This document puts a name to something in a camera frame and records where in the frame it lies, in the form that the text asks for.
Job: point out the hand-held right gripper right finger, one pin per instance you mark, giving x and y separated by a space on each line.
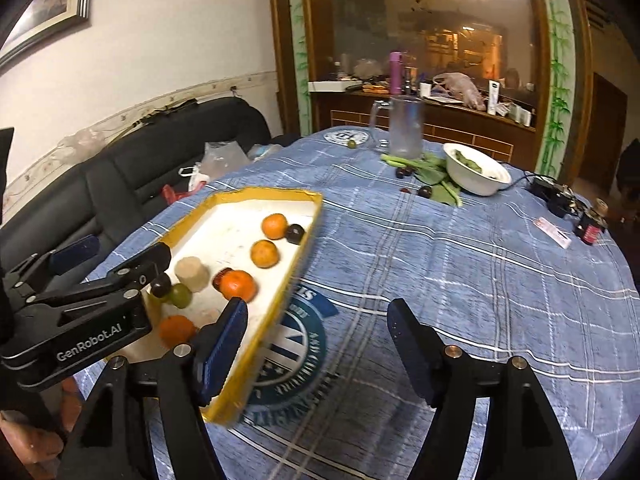
410 350

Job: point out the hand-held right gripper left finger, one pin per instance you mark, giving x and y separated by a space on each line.
226 345

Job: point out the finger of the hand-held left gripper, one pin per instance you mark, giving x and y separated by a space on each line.
145 262
77 252

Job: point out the beige cylinder chunk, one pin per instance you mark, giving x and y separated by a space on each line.
191 273

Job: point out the green grape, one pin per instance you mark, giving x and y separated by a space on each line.
180 296

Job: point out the orange tangerine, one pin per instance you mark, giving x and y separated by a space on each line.
176 330
274 226
238 285
264 254

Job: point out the yellow rimmed white tray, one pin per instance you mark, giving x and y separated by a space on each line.
235 255

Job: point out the person's left hand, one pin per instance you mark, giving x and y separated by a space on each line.
30 440

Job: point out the red plastic bag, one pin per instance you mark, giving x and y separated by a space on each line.
175 194

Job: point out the black sofa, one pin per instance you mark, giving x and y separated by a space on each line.
125 175

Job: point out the clear plastic bag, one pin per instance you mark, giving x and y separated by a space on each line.
220 160

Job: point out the green leafy vegetables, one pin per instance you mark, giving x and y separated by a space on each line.
430 172

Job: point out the white card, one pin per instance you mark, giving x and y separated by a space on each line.
552 232

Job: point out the white bowl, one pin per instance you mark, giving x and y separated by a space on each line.
475 170

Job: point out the green leaves in bowl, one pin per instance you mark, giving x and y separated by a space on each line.
472 162

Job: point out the clear glass pitcher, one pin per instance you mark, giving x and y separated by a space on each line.
406 127

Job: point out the wooden sideboard cabinet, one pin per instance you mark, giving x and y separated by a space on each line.
450 120

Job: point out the white flat box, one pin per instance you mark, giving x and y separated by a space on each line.
334 85

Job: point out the pink plastic bag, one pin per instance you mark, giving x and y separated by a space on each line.
462 90

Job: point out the white bottle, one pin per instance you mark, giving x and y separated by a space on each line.
493 96

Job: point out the purple bottle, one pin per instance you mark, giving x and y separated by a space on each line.
396 72

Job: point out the framed wall picture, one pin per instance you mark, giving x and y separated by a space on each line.
45 7

